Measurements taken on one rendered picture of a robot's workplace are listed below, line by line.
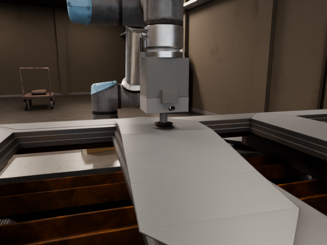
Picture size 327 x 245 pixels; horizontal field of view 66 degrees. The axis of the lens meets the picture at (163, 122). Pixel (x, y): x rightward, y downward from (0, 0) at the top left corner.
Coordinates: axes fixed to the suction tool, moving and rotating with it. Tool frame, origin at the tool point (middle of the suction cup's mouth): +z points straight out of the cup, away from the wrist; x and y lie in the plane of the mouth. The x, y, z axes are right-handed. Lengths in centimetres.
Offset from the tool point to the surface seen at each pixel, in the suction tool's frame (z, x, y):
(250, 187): 1.6, -23.8, 4.3
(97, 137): 5.9, 22.1, -12.7
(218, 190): 1.6, -23.4, 0.1
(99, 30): -171, 1110, 47
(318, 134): 3.1, -0.8, 40.4
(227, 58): -34, 413, 255
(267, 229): 2.4, -30.5, 1.6
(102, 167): 20.8, 36.8, -11.1
